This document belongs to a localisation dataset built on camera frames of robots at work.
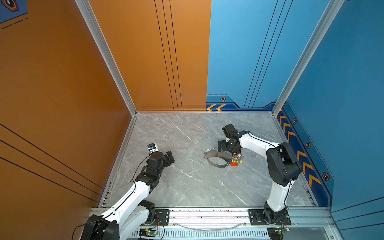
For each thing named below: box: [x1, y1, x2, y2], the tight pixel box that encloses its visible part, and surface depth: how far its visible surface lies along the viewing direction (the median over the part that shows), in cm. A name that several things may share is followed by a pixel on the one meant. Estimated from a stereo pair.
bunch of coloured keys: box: [230, 153, 245, 167], surface depth 96 cm
